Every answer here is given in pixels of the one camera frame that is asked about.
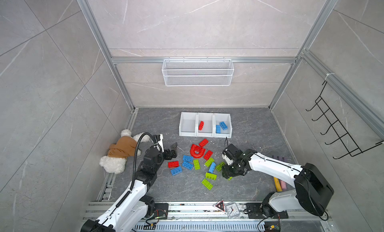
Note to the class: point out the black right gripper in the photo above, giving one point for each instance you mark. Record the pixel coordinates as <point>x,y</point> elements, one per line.
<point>226,173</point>

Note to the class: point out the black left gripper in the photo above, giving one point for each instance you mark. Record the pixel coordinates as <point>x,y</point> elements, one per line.
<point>168,156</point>

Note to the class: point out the red arch lego piece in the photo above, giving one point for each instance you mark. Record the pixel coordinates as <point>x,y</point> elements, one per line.
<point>197,151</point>

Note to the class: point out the blue lego brick slanted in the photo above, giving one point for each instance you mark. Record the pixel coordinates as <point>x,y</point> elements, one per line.
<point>212,167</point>

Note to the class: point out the red lego brick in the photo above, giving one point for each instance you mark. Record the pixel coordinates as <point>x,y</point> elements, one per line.
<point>203,143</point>
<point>173,164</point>
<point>201,126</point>
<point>208,155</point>

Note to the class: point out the blue lego brick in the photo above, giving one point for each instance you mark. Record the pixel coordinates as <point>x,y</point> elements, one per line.
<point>218,129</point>
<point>223,125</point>
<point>188,158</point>
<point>176,171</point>
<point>187,165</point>

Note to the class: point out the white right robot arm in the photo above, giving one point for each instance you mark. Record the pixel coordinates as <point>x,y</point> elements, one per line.
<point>310,189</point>

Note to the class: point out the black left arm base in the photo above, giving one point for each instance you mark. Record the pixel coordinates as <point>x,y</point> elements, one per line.
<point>155,209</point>

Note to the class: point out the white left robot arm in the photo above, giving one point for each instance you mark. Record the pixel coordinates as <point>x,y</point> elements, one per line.
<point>134,205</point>

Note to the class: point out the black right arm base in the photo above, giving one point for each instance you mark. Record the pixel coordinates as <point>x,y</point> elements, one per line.
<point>260,211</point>

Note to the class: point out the white left sorting bin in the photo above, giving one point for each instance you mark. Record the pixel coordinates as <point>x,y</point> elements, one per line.
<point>188,124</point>

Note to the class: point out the white sorting bin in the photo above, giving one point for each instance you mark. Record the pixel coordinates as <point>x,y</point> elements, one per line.
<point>188,124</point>
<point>207,129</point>
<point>219,117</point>

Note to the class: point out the green lego brick upright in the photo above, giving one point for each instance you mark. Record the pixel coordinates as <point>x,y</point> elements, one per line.
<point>196,164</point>

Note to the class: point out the green lego brick toothed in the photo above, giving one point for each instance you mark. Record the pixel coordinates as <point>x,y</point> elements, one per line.
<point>211,176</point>

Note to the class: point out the white middle sorting bin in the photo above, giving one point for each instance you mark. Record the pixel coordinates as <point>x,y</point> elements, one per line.
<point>207,129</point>

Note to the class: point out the green lego brick bottom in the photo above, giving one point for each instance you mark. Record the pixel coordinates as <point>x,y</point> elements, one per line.
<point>207,184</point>

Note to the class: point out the red warning triangle toy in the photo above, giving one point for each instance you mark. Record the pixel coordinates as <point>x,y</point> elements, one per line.
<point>220,205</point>

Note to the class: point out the small white alarm clock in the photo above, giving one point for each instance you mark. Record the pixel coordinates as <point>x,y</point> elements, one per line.
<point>232,210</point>

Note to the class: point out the white brown plush toy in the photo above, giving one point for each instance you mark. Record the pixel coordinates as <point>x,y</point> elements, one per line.
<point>115,160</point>

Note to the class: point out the white right sorting bin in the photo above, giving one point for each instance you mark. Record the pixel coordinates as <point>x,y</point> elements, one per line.
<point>219,117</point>

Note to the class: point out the yellow toy tool handle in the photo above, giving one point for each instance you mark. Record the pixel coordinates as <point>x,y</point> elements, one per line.
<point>278,185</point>

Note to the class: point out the white wire mesh basket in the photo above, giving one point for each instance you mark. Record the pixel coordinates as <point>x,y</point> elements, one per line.
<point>197,72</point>

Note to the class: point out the black wire hook rack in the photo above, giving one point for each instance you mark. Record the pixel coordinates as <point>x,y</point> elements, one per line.
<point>339,129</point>

